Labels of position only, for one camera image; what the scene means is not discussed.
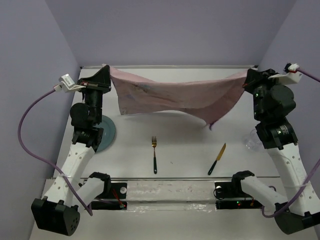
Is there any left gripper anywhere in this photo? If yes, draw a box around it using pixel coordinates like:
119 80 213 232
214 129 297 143
76 65 111 124

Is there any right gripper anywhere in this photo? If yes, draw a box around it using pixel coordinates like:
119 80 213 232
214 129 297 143
243 68 286 121

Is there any pink cloth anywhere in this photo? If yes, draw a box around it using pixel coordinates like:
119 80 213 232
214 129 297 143
110 67 247 127

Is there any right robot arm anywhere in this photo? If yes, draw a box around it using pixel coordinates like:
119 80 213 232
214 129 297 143
230 64 320 235

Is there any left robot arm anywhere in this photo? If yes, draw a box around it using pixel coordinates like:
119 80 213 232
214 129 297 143
31 65 111 236

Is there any teal plate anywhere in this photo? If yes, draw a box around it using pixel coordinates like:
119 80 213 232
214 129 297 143
96 115 117 153

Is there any clear drinking glass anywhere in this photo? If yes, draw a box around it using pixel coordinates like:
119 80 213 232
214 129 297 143
242 129 263 152

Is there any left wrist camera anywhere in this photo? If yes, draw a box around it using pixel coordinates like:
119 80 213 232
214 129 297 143
53 74 85 93

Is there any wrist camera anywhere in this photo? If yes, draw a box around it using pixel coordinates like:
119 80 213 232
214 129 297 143
268 63 303 85
53 74 85 93

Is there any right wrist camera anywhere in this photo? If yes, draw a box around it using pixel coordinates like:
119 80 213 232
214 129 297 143
268 63 303 85

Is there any gold knife green handle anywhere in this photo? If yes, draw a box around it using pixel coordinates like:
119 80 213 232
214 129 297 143
207 143 227 176

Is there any gold fork green handle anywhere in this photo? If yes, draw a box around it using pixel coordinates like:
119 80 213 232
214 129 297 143
151 136 158 174

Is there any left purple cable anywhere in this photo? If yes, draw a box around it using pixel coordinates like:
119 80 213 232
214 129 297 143
17 88 94 217

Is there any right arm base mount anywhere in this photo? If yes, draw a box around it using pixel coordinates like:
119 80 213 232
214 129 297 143
213 181 262 210

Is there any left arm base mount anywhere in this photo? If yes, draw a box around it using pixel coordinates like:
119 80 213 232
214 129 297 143
91 182 128 211

